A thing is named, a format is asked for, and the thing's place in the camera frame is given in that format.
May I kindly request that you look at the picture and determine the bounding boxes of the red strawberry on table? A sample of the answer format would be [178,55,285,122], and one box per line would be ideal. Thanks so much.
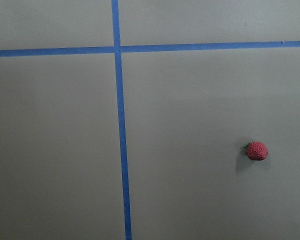
[243,141,269,161]

